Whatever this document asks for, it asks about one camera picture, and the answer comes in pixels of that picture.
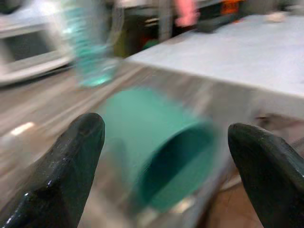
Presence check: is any pink round device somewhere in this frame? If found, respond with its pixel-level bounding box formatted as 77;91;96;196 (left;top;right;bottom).
174;0;200;27

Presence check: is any black cylindrical handle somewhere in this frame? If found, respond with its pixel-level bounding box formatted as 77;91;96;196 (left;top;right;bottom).
196;15;238;33

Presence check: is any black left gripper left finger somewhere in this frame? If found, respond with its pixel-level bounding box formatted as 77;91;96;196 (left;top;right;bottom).
0;113;105;228

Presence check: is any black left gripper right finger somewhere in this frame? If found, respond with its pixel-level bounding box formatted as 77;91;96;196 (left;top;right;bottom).
228;123;304;228

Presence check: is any orange and black device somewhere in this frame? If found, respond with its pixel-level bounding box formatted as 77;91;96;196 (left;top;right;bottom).
220;0;239;15

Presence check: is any green plastic mug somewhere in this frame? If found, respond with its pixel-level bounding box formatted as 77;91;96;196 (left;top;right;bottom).
102;86;214;213

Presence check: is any white kitchen appliance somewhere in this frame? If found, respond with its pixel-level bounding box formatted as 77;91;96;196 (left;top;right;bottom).
0;21;74;84

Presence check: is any white power strip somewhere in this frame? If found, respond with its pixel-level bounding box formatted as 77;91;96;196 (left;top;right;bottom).
263;11;285;23

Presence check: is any clear plastic water bottle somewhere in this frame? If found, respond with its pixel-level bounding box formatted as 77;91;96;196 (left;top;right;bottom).
60;0;119;87

